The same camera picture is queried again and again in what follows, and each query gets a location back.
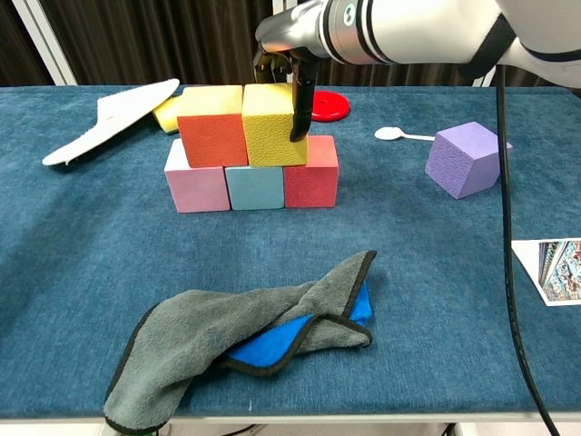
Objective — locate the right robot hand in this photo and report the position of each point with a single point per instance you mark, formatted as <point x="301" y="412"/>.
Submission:
<point x="283" y="32"/>

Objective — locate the yellow foam cube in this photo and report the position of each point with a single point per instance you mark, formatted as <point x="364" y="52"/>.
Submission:
<point x="272" y="136"/>

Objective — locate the orange foam cube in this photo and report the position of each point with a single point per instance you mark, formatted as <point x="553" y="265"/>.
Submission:
<point x="211" y="141"/>

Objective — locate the purple foam cube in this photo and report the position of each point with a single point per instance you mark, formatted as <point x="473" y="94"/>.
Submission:
<point x="463" y="159"/>

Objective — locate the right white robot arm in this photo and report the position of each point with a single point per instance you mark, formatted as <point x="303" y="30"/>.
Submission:
<point x="431" y="32"/>

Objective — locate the red round disc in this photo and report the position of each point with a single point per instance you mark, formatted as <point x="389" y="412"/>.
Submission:
<point x="331" y="106"/>

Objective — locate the black curtain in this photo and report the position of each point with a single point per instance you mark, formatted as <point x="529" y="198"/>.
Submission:
<point x="159" y="41"/>
<point x="13" y="36"/>
<point x="526" y="78"/>
<point x="386" y="75"/>

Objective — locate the white plastic spoon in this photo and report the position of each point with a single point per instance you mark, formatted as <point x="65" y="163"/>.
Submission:
<point x="388" y="133"/>

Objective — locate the yellow sponge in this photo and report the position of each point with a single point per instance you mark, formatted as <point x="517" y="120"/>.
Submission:
<point x="165" y="118"/>

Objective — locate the red foam cube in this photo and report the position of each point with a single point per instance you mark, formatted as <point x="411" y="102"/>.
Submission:
<point x="311" y="186"/>

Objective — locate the light blue foam cube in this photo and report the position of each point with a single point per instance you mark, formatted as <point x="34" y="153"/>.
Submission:
<point x="254" y="188"/>

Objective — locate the white plastic knife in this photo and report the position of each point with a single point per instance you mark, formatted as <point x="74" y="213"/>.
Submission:
<point x="122" y="109"/>

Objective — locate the pink foam cube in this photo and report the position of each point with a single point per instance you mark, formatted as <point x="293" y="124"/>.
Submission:
<point x="195" y="191"/>

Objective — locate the grey and blue cloth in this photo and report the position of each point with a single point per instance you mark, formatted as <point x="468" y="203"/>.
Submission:
<point x="181" y="327"/>

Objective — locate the blue felt table cover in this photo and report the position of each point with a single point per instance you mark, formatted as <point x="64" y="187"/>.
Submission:
<point x="431" y="340"/>

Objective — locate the printed photo card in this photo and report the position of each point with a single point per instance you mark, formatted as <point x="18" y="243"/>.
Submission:
<point x="558" y="272"/>

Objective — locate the white frame post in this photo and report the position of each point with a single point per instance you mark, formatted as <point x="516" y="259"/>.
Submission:
<point x="482" y="81"/>
<point x="45" y="45"/>

